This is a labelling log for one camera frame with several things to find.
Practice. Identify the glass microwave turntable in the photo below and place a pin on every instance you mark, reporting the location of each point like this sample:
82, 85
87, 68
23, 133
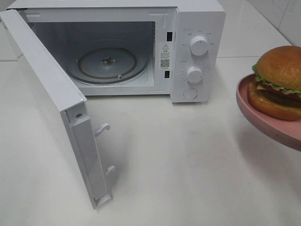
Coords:
107, 61

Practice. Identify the white microwave oven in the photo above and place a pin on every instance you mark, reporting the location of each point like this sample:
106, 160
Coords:
167, 24

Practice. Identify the burger with lettuce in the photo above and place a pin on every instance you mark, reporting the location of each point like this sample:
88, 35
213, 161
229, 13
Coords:
276, 88

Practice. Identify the pink round plate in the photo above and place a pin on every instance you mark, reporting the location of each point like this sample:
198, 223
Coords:
287, 133

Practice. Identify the white upper microwave knob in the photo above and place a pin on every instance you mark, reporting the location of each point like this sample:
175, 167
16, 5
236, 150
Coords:
199, 44

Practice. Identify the white microwave door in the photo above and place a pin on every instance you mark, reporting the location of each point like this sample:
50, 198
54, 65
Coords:
62, 105

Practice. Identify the white timer knob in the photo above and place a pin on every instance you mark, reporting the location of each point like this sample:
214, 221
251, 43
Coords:
194, 74

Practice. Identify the white round door button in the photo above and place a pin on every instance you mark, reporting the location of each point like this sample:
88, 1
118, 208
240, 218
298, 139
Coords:
190, 93

